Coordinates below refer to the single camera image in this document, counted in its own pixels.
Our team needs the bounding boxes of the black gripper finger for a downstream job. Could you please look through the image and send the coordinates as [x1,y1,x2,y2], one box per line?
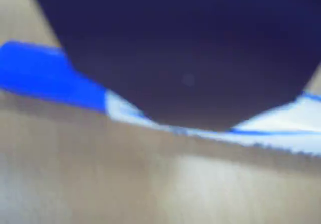
[26,0,321,134]

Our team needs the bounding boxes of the blue capped white marker pen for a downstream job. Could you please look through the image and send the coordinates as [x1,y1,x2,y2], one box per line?
[0,40,321,157]

